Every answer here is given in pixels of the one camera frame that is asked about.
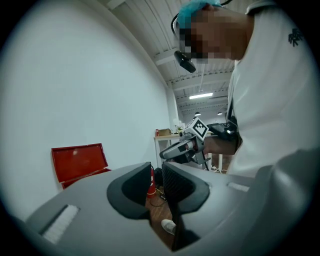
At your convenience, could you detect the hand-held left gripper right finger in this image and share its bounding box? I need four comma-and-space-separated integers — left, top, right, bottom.
161, 160, 211, 252

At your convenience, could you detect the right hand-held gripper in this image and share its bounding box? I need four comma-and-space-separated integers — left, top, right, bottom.
159, 116, 210, 166

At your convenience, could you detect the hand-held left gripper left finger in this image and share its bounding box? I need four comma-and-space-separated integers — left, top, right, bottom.
106, 161, 153, 221

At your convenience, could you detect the red fire extinguisher box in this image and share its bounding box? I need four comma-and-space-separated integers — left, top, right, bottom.
51, 142, 112, 190

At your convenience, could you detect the person's right forearm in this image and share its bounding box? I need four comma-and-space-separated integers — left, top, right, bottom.
202, 134, 239, 156

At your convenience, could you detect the red fire extinguisher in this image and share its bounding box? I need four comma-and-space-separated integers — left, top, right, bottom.
145, 164, 157, 199

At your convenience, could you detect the person's right hand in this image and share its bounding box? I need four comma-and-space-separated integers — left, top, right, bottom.
185, 140, 198, 153

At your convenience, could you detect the long ceiling light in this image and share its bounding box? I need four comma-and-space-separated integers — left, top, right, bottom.
188, 92, 214, 100

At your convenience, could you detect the white table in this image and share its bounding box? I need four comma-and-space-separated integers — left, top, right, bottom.
153, 133, 224, 174

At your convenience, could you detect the person's white shoe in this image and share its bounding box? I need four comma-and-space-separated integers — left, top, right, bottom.
160, 219, 177, 236

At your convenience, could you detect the person's white shirt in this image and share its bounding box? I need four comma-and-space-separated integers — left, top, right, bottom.
226, 0, 316, 179

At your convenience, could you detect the person's head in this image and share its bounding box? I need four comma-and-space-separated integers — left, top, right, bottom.
172, 4, 256, 66

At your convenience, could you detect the blue hair cap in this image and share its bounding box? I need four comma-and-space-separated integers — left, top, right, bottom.
178, 0, 224, 29

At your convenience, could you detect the black cable on floor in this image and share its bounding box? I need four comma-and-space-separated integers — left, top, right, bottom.
149, 186, 169, 208

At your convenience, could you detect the black chest pouch with strap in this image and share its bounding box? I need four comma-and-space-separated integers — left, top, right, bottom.
206, 94, 240, 142

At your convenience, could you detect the black head camera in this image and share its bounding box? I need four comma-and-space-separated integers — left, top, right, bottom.
173, 50, 197, 74

